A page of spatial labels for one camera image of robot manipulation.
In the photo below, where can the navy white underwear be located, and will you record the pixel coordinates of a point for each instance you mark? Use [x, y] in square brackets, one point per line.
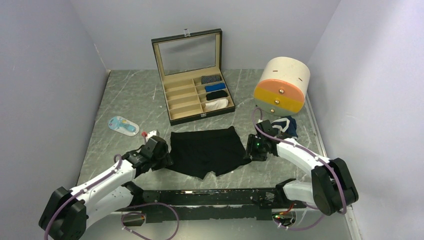
[287, 125]

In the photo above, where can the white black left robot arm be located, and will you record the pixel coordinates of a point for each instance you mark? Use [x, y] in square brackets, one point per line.
[69, 212]

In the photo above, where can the blue rolled cloth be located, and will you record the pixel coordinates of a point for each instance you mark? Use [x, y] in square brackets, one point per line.
[215, 87]

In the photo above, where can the blue packaged item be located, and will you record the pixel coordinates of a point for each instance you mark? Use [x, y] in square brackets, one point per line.
[124, 126]

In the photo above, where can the black underwear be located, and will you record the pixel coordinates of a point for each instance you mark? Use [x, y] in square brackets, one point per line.
[196, 153]

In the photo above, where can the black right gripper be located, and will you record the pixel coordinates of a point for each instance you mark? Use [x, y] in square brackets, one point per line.
[250, 150]

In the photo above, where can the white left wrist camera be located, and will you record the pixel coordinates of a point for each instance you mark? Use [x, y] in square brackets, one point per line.
[147, 135]

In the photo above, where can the white rolled cloth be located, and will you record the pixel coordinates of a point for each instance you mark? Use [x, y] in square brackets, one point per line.
[216, 104]

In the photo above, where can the black rolled cloth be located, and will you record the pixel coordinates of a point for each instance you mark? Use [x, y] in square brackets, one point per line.
[216, 95]

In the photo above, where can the round cream drawer cabinet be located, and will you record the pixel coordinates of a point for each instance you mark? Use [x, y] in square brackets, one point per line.
[282, 87]

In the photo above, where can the black beige organizer box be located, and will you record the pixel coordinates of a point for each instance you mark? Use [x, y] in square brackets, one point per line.
[181, 60]

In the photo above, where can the striped rolled cloth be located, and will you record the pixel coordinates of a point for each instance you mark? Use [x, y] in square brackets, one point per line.
[207, 79]

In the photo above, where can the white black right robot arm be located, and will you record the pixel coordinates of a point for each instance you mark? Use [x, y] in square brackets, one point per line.
[331, 187]

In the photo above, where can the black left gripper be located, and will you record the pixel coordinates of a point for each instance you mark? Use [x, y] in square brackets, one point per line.
[166, 161]

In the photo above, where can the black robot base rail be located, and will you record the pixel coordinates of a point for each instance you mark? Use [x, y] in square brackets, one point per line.
[218, 204]

